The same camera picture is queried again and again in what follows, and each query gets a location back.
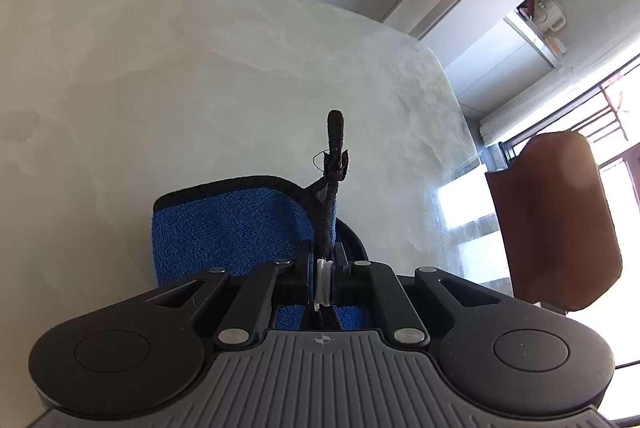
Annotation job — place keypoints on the brown leather chair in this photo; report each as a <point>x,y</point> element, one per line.
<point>555,222</point>

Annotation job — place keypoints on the white kettle on shelf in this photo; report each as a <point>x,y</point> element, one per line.
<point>549,16</point>

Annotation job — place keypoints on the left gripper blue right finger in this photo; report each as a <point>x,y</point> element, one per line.
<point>366,295</point>

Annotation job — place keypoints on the grey and blue microfibre towel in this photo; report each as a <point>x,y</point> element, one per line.
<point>237,224</point>

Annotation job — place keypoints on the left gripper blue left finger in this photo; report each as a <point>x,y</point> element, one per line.
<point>274,296</point>

